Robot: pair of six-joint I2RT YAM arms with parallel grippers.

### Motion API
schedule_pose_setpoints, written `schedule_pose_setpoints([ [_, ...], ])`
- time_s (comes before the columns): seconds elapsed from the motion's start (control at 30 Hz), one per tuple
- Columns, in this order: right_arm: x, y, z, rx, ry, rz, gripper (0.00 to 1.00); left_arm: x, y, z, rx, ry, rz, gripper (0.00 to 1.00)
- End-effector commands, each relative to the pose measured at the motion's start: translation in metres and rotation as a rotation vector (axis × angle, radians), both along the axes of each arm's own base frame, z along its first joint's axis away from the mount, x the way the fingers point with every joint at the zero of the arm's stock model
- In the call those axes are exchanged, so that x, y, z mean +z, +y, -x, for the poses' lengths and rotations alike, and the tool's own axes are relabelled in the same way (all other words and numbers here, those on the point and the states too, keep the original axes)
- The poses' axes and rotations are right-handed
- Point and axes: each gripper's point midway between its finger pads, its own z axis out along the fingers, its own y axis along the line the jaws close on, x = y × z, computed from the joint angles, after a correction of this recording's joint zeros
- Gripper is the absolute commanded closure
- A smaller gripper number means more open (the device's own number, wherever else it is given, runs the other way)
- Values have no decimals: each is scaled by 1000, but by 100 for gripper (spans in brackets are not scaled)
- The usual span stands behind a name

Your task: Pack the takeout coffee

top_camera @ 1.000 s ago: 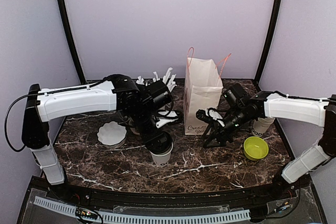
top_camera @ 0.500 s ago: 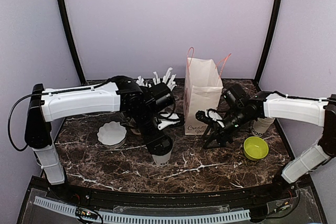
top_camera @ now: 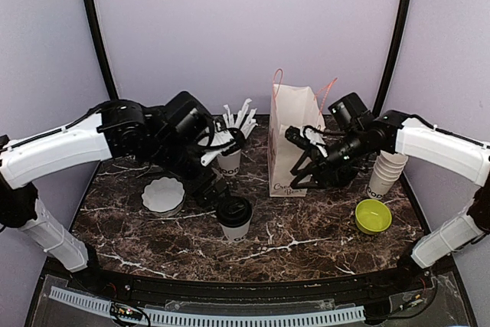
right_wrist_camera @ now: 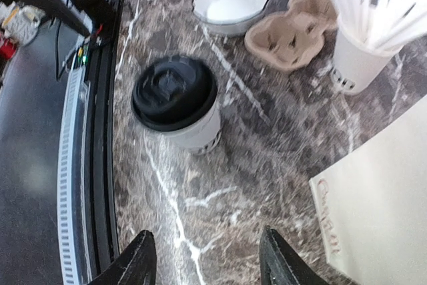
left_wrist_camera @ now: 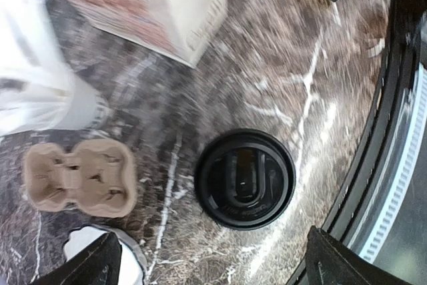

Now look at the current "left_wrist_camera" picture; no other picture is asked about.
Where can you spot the bundle of wrapped straws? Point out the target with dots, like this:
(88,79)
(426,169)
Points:
(31,58)

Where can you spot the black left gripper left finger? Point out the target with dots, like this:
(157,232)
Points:
(98,263)

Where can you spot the white paper bag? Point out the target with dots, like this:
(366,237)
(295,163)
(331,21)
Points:
(178,29)

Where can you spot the white fluted dish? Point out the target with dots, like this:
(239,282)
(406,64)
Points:
(133,266)

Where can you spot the paper cup holding straws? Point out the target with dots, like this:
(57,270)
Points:
(88,108)

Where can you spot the white cable duct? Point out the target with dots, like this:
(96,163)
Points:
(402,169)

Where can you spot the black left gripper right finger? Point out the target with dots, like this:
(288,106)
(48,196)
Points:
(329,262)

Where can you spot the black cup lid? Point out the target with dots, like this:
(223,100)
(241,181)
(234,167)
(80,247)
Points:
(244,179)

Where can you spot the cardboard cup carrier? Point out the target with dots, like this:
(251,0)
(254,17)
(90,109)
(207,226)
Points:
(99,176)

